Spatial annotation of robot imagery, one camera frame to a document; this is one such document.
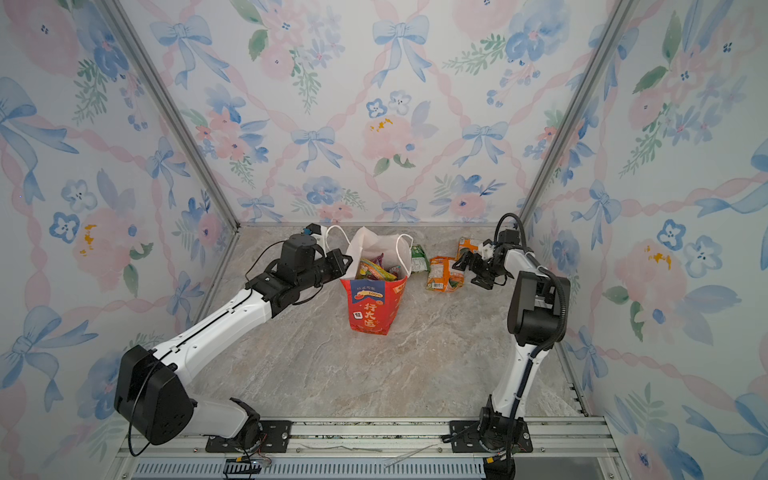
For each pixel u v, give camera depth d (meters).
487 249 0.95
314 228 0.72
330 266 0.70
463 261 0.93
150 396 0.40
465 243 1.11
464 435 0.73
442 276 1.02
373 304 0.80
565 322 0.49
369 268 0.84
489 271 0.88
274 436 0.75
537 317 0.56
